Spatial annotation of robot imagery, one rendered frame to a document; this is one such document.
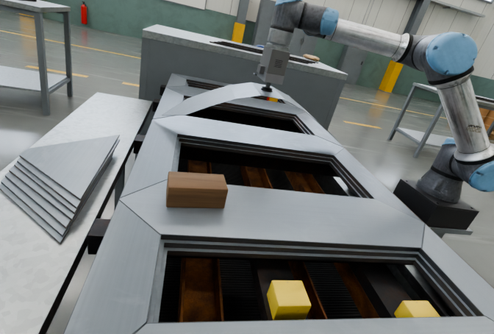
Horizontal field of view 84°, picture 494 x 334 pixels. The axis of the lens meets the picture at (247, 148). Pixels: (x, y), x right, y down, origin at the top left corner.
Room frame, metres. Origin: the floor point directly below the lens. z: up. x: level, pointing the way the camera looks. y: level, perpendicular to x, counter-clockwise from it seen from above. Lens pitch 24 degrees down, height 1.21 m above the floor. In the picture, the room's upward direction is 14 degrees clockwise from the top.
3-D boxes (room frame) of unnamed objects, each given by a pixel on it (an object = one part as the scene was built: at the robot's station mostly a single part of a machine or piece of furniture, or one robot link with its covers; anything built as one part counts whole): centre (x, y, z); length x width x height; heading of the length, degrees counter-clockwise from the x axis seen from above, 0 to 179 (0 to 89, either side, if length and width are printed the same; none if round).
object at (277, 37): (0.96, -0.02, 1.19); 0.08 x 0.08 x 0.05
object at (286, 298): (0.34, -0.13, 0.79); 0.06 x 0.05 x 0.04; 105
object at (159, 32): (2.05, 0.17, 1.03); 1.30 x 0.60 x 0.04; 105
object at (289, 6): (0.95, -0.02, 1.27); 0.09 x 0.08 x 0.11; 88
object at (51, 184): (0.57, 0.45, 0.77); 0.45 x 0.20 x 0.04; 15
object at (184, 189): (0.49, 0.08, 0.87); 0.12 x 0.06 x 0.05; 110
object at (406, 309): (0.37, -0.39, 0.79); 0.06 x 0.05 x 0.04; 105
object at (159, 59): (1.78, 0.10, 0.51); 1.30 x 0.04 x 1.01; 105
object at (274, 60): (0.95, -0.01, 1.11); 0.10 x 0.09 x 0.16; 111
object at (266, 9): (9.66, 0.16, 0.98); 1.00 x 0.48 x 1.95; 104
